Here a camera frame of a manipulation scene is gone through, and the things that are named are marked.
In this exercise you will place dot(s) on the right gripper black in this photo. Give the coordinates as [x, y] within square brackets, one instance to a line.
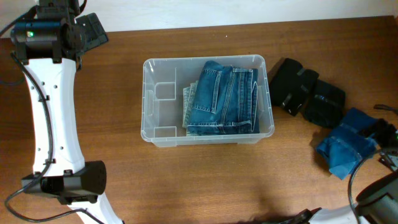
[387, 130]

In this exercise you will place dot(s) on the blue towel with tape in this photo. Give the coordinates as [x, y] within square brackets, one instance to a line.
[344, 147]

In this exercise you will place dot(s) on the dark blue jeans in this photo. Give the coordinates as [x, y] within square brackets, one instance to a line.
[225, 102]

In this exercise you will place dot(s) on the light blue jeans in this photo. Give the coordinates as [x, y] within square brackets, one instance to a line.
[188, 98]

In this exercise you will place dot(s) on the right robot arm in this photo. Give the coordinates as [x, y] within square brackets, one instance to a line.
[377, 203]

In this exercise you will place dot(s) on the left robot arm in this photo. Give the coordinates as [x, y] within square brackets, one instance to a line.
[50, 40]

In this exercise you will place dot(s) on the clear plastic storage container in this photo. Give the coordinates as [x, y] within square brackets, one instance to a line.
[162, 100]

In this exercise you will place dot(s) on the dark green folded garment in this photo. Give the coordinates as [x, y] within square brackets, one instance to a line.
[325, 106]

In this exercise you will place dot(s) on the black folded garment with tape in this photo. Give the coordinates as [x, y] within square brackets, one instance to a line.
[291, 86]

